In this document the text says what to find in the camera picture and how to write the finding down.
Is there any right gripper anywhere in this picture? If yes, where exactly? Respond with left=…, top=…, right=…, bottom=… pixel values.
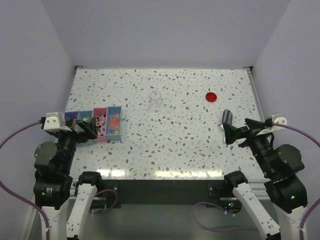
left=221, top=116, right=274, bottom=175

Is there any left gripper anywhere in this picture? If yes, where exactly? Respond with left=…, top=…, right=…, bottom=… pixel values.
left=52, top=115, right=97, bottom=173

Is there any metal candy scoop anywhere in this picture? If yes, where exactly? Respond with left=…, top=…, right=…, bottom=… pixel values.
left=221, top=109, right=233, bottom=129

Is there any four-compartment candy tray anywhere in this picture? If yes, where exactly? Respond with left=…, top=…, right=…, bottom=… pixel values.
left=64, top=106, right=123, bottom=146

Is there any clear plastic jar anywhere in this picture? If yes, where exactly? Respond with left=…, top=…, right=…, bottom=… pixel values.
left=148, top=88, right=162, bottom=112

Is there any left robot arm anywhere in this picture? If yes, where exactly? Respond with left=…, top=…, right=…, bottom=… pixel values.
left=33, top=112, right=104, bottom=240

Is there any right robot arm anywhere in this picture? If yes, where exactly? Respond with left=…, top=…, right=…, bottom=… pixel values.
left=220, top=117, right=308, bottom=240

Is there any star candies pile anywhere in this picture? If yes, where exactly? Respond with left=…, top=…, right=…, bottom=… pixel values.
left=107, top=113, right=121, bottom=135

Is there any lollipops pile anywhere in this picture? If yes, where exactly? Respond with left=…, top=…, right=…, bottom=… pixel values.
left=96, top=114, right=107, bottom=137

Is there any red jar lid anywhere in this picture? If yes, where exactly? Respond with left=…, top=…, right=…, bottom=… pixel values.
left=205, top=92, right=218, bottom=103

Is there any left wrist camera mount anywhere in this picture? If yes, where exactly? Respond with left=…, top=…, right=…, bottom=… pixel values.
left=43, top=111, right=72, bottom=133

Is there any aluminium frame rail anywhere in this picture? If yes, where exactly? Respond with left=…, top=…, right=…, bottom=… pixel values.
left=244, top=66, right=270, bottom=201

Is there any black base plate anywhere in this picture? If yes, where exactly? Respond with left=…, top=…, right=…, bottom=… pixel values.
left=91, top=176, right=245, bottom=210

